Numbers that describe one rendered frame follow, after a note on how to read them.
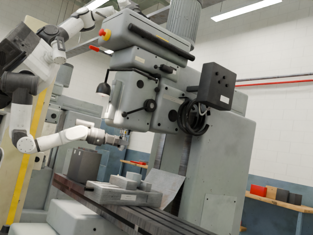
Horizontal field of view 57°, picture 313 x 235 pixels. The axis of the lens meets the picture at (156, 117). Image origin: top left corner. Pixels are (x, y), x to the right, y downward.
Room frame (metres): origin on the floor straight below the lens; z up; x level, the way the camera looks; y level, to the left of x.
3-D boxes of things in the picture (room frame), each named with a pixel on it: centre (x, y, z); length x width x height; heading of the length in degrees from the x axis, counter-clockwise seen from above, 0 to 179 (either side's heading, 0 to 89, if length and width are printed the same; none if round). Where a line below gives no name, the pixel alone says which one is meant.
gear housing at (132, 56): (1.60, 0.12, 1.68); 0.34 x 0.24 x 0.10; 127
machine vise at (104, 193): (1.42, 0.07, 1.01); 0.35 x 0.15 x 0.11; 129
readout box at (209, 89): (1.49, -0.29, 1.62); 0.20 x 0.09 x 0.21; 127
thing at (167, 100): (1.69, 0.00, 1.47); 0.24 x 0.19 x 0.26; 37
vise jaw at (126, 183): (1.41, 0.09, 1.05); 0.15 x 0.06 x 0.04; 39
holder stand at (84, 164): (1.85, 0.39, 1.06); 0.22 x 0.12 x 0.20; 31
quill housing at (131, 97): (1.58, 0.15, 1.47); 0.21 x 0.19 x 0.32; 37
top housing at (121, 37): (1.59, 0.14, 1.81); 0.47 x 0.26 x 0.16; 127
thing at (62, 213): (1.58, 0.16, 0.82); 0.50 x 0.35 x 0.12; 127
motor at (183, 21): (1.73, -0.04, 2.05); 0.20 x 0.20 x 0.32
